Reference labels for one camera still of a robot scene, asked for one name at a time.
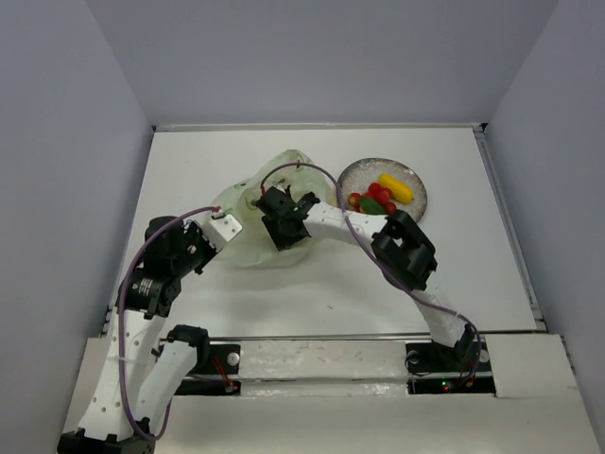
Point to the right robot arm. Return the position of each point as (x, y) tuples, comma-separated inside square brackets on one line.
[(401, 251)]

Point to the red cherry tomato bunch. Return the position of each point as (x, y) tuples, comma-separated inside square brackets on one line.
[(377, 200)]

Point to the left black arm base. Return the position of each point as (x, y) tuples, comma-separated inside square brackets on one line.
[(218, 375)]

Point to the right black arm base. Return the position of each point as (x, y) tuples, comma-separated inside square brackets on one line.
[(431, 371)]

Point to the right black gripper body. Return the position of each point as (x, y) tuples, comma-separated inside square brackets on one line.
[(282, 223)]

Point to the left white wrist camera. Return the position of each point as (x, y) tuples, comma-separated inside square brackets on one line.
[(221, 229)]

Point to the yellow fake lemon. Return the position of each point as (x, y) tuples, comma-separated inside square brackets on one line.
[(400, 191)]

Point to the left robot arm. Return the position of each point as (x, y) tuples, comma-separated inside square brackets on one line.
[(130, 406)]

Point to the green translucent plastic bag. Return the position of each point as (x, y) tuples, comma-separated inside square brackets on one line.
[(253, 248)]

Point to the speckled round ceramic plate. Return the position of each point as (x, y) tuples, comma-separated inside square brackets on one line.
[(357, 176)]

